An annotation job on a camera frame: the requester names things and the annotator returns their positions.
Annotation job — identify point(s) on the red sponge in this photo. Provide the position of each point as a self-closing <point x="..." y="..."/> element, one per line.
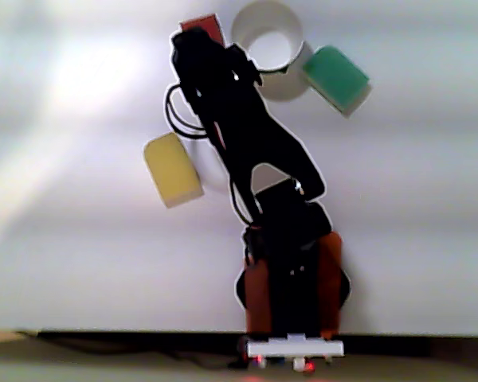
<point x="205" y="26"/>

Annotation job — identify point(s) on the white paper cup green band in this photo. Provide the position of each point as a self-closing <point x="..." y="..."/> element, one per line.
<point x="267" y="24"/>

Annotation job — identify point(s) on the yellow sponge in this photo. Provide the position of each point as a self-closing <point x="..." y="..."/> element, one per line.
<point x="169" y="169"/>

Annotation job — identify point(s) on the green sponge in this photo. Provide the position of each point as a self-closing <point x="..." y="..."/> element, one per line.
<point x="336" y="75"/>

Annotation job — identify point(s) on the white plastic box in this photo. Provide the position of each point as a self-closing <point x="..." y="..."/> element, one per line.
<point x="295" y="348"/>

